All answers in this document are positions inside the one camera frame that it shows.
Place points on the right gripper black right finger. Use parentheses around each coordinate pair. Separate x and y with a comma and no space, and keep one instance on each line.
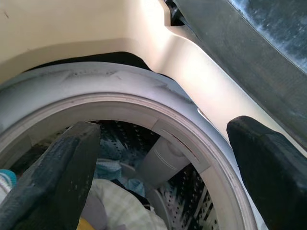
(275,172)

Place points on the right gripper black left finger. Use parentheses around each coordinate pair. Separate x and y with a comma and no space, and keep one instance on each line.
(48,182)

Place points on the cream top-load washing machine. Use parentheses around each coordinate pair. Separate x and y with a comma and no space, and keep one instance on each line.
(72,31)

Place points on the teal white striped cloth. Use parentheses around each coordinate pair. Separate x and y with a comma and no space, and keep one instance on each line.
(6,179)

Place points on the yellow cloth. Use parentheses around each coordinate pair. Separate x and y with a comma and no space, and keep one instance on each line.
(86,224)

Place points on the light blue cloth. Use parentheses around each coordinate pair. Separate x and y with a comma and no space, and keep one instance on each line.
(105,169)

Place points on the pale checked cloth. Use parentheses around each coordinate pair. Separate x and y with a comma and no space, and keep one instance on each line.
(120,208)

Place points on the white drum lint filter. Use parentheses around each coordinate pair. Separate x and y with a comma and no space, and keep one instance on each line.
(163,160)

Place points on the dark grey washer lid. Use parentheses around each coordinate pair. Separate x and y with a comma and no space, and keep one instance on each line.
(239,36)

